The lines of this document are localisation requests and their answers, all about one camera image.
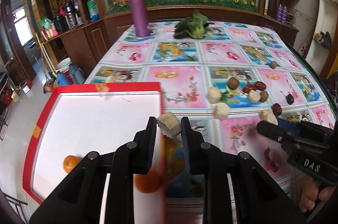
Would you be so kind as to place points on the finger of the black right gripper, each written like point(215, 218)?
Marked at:
point(273, 132)
point(288, 126)

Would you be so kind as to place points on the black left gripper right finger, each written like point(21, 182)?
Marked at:
point(200, 156)

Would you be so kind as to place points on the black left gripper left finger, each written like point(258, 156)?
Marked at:
point(135, 157)

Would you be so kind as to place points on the white yam piece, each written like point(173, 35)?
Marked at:
point(214, 95)
point(268, 115)
point(221, 111)
point(253, 96)

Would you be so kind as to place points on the red jujube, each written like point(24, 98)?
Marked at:
point(259, 85)
point(277, 110)
point(249, 87)

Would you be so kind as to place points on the right hand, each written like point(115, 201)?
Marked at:
point(311, 193)

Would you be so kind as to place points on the brown longan near yam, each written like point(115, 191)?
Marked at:
point(264, 96)

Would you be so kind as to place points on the brown longan large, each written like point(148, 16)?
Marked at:
point(233, 83)

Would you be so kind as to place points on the colourful fruit print tablecloth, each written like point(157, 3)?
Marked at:
point(226, 82)

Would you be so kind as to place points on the brown longan far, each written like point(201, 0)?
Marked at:
point(273, 65)

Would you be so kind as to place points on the orange tangerine in tray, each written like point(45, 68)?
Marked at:
point(70, 162)

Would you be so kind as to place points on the red white tray box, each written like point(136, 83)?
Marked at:
point(91, 122)

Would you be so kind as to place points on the blue thermos on floor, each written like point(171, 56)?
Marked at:
point(62, 79)

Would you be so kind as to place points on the purple bottles on shelf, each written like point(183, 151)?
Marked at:
point(281, 13)

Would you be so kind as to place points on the wooden side counter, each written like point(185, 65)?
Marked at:
point(86, 44)

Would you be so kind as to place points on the green leafy vegetable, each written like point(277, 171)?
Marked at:
point(194, 26)

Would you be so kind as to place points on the green plastic bottle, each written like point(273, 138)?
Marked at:
point(93, 10)

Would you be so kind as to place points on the purple thermos bottle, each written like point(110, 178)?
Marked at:
point(139, 16)

